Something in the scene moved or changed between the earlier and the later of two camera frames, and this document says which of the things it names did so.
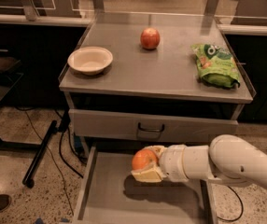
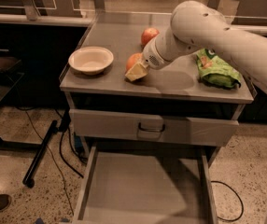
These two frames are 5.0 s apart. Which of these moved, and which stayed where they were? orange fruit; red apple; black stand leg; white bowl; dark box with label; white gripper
Moved: orange fruit; white gripper
Stayed: black stand leg; dark box with label; white bowl; red apple
